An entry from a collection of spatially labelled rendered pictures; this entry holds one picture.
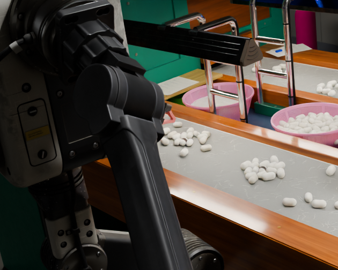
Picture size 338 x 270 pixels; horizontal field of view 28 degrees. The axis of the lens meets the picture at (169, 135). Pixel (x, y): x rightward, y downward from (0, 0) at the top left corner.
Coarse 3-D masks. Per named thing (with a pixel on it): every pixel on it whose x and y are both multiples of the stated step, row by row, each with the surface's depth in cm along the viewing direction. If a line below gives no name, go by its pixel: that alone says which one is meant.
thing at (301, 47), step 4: (292, 44) 295; (296, 44) 294; (300, 44) 293; (304, 44) 292; (280, 48) 292; (284, 48) 291; (292, 48) 289; (296, 48) 289; (300, 48) 288; (304, 48) 287; (308, 48) 286; (268, 52) 289; (272, 52) 288; (276, 52) 287; (280, 52) 286; (284, 52) 285; (292, 52) 284; (276, 56) 283
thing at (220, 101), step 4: (216, 96) 258; (220, 96) 256; (196, 100) 256; (200, 100) 257; (204, 100) 254; (216, 100) 252; (220, 100) 253; (224, 100) 253; (228, 100) 252; (232, 100) 252; (236, 100) 251; (192, 104) 253; (196, 104) 251; (200, 104) 251; (204, 104) 250; (208, 104) 249; (216, 104) 247; (220, 104) 247; (224, 104) 247; (228, 104) 245; (224, 108) 244; (224, 112) 241
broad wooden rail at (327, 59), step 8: (264, 48) 296; (272, 48) 295; (264, 56) 292; (272, 56) 289; (280, 56) 285; (296, 56) 279; (304, 56) 277; (312, 56) 276; (320, 56) 274; (328, 56) 273; (336, 56) 272; (312, 64) 273; (320, 64) 270; (328, 64) 266; (336, 64) 263
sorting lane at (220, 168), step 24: (168, 144) 219; (192, 144) 216; (216, 144) 213; (240, 144) 211; (264, 144) 208; (168, 168) 202; (192, 168) 200; (216, 168) 197; (240, 168) 195; (288, 168) 191; (312, 168) 189; (336, 168) 187; (240, 192) 182; (264, 192) 180; (288, 192) 178; (312, 192) 176; (336, 192) 174; (288, 216) 167; (312, 216) 165; (336, 216) 164
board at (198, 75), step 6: (192, 72) 274; (198, 72) 273; (204, 72) 272; (186, 78) 268; (192, 78) 267; (198, 78) 266; (204, 78) 265; (216, 78) 266; (198, 84) 260; (180, 90) 256; (186, 90) 257; (168, 96) 252
